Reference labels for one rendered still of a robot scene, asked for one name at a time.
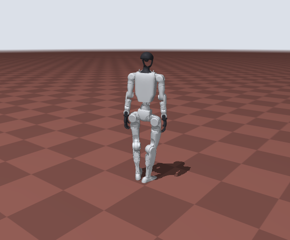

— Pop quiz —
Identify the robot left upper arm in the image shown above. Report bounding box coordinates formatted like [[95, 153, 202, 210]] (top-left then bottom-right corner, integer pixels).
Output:
[[127, 72, 136, 98]]

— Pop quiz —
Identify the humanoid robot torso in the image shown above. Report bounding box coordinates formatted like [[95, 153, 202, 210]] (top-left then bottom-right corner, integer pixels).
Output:
[[134, 69, 157, 122]]

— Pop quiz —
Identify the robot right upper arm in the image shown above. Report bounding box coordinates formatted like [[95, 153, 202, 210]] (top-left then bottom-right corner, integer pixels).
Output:
[[155, 73, 165, 101]]

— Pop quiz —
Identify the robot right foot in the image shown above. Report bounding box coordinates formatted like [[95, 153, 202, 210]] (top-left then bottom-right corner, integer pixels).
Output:
[[141, 175, 157, 183]]

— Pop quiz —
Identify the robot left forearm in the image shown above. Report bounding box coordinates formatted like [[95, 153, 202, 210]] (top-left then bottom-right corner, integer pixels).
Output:
[[123, 92, 132, 115]]

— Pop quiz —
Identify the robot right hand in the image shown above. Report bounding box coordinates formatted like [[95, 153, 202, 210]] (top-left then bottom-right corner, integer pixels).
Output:
[[161, 114, 167, 133]]

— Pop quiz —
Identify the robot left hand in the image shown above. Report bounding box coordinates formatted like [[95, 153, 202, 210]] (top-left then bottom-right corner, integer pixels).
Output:
[[123, 111, 130, 129]]

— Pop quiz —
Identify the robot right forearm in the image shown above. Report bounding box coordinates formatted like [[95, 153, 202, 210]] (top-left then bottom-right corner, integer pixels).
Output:
[[159, 94, 167, 118]]

